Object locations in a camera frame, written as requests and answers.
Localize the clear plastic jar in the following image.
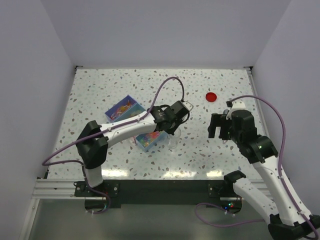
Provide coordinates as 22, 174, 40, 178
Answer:
167, 127, 182, 150

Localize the four-compartment candy tray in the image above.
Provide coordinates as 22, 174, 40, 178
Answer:
104, 95, 168, 152

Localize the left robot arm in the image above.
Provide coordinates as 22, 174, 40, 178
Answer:
76, 100, 194, 196

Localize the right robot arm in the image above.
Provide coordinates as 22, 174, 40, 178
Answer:
208, 109, 320, 240

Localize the star candies pile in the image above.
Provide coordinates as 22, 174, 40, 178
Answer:
136, 131, 160, 148

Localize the red jar lid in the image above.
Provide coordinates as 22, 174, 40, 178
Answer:
205, 92, 218, 103

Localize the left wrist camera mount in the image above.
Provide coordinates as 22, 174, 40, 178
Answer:
181, 101, 194, 112

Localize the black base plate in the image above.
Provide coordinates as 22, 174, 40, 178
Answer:
73, 179, 243, 213

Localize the aluminium frame rail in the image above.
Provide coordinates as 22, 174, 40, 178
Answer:
31, 66, 276, 201

